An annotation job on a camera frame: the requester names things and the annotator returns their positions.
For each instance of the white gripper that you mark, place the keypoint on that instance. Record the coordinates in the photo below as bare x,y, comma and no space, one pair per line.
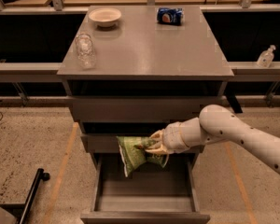
172,139

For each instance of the green jalapeno chip bag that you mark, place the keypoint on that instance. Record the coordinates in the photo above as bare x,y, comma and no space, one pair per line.
133,152

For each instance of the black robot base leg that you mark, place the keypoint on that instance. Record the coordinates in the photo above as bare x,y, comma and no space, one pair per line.
17,213

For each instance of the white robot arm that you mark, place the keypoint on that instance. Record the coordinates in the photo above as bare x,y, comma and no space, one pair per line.
214,124

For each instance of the grey open bottom drawer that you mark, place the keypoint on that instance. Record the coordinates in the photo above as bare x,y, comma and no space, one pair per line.
150,195

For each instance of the grey middle drawer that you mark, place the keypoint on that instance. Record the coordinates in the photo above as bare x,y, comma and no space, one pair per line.
110,144

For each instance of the grey drawer cabinet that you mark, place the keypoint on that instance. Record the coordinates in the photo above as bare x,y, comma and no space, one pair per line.
140,57

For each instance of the grey top drawer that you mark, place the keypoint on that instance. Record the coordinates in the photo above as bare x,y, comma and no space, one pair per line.
140,109

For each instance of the blue Pepsi soda can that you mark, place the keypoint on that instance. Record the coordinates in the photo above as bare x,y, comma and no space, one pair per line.
172,16

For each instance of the clear sanitizer pump bottle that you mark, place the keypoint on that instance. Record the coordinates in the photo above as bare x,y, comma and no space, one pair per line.
266,57

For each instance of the white ceramic bowl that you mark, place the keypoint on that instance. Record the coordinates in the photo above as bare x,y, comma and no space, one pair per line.
105,17

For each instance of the grey metal rail shelf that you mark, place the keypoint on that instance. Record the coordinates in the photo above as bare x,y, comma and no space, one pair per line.
248,85

